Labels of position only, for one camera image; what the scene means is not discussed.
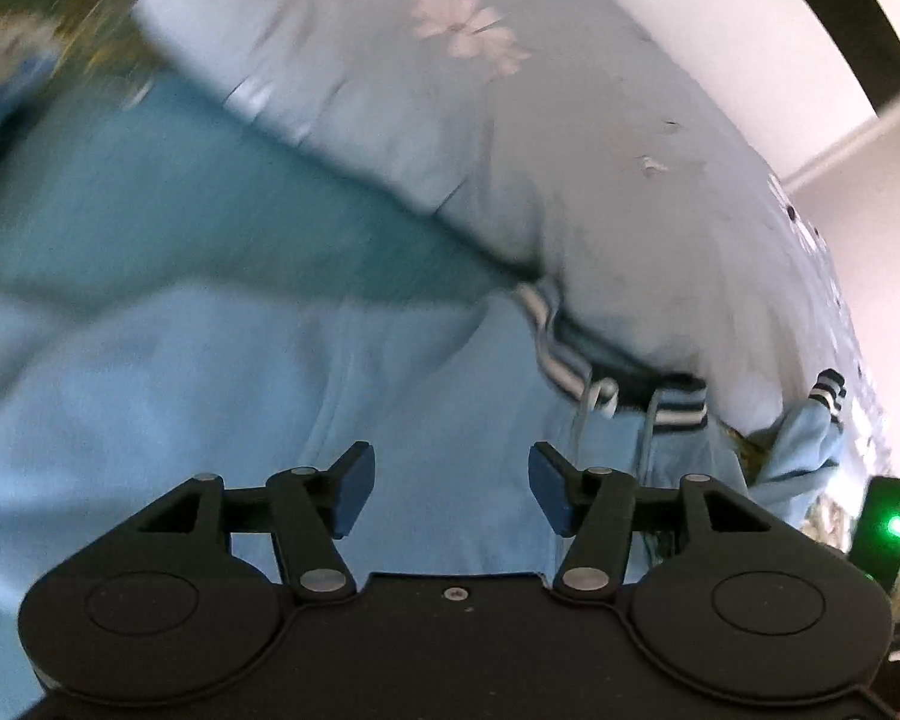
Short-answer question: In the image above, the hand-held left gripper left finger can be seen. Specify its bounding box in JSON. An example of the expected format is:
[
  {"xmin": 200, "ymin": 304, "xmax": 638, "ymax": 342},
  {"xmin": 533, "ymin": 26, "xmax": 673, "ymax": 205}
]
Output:
[{"xmin": 97, "ymin": 441, "xmax": 376, "ymax": 605}]

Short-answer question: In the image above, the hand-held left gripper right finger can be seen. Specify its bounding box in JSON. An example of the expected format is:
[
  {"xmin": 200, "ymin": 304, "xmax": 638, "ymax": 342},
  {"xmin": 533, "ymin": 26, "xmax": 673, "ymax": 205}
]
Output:
[{"xmin": 529, "ymin": 441, "xmax": 803, "ymax": 605}]

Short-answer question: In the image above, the light blue hoodie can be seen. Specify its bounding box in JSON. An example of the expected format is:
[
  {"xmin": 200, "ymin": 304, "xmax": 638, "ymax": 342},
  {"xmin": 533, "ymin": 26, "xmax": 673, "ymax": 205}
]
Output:
[{"xmin": 0, "ymin": 281, "xmax": 755, "ymax": 586}]

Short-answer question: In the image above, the grey floral pillow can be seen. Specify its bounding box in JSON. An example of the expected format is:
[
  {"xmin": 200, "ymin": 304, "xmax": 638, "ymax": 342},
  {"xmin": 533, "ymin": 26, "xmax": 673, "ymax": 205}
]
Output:
[{"xmin": 131, "ymin": 0, "xmax": 893, "ymax": 481}]

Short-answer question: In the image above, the teal floral bed blanket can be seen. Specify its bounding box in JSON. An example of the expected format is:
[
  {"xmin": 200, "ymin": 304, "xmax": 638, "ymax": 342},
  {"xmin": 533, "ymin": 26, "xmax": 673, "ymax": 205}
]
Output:
[{"xmin": 0, "ymin": 0, "xmax": 900, "ymax": 646}]

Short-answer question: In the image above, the white glossy wardrobe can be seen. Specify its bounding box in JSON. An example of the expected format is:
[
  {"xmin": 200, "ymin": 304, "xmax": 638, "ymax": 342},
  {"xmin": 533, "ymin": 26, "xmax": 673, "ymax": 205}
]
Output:
[{"xmin": 592, "ymin": 0, "xmax": 878, "ymax": 188}]

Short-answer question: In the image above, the door frame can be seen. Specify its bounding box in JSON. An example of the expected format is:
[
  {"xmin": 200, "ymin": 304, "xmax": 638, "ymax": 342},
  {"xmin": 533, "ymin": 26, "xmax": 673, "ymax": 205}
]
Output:
[{"xmin": 757, "ymin": 0, "xmax": 900, "ymax": 117}]

